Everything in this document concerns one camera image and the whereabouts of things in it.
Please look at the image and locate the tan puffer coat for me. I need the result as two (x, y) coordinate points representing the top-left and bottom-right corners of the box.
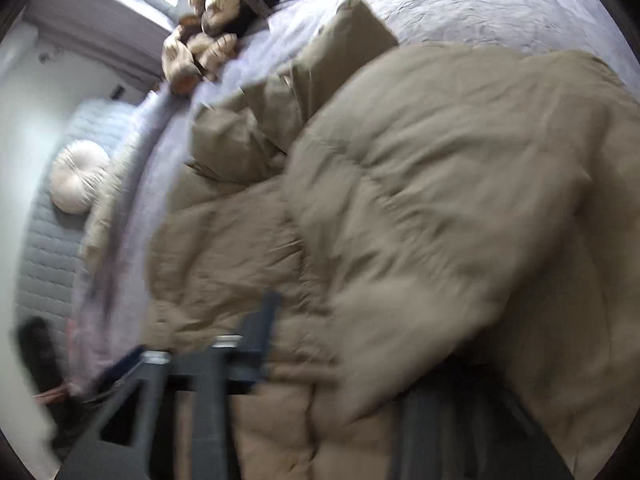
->
(145, 0), (640, 480)

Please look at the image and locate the round cream pillow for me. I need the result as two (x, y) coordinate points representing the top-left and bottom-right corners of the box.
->
(51, 140), (111, 213)

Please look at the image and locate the tan plush toy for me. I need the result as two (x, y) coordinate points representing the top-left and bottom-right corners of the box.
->
(161, 0), (273, 96)

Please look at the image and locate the black tufted furniture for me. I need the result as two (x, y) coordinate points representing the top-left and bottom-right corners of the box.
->
(17, 317), (68, 411)

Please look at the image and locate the lavender textured bed blanket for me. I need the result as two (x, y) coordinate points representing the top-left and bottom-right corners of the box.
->
(65, 0), (640, 396)

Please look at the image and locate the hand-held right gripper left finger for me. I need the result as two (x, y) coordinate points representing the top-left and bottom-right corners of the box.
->
(59, 289), (283, 480)

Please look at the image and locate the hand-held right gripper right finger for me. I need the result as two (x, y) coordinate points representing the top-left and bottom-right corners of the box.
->
(399, 374), (573, 480)

